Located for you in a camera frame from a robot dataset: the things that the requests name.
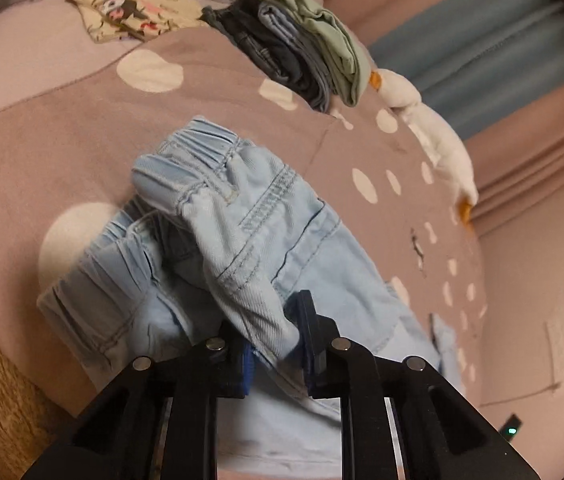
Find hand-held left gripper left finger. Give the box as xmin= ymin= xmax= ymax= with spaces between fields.
xmin=21 ymin=320 xmax=255 ymax=480

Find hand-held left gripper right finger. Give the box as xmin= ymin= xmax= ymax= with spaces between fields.
xmin=286 ymin=290 xmax=543 ymax=480

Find light blue denim pants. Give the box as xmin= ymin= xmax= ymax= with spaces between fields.
xmin=37 ymin=116 xmax=467 ymax=476

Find white plush goose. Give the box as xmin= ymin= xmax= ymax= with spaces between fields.
xmin=368 ymin=67 xmax=480 ymax=226

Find pink curtain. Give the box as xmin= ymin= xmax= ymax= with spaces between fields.
xmin=307 ymin=0 xmax=564 ymax=238

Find pink bedspread with white dots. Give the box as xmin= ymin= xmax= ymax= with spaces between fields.
xmin=0 ymin=0 xmax=490 ymax=431

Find folded dark jeans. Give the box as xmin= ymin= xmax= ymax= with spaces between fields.
xmin=201 ymin=2 xmax=333 ymax=113

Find stack of folded clothes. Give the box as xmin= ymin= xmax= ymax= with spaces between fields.
xmin=232 ymin=0 xmax=370 ymax=107

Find folded grey-blue garment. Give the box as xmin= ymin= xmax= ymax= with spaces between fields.
xmin=257 ymin=0 xmax=335 ymax=98

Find blue curtain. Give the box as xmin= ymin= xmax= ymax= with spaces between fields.
xmin=368 ymin=0 xmax=564 ymax=143

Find cartoon printed cloth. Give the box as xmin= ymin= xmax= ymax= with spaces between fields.
xmin=66 ymin=0 xmax=215 ymax=43

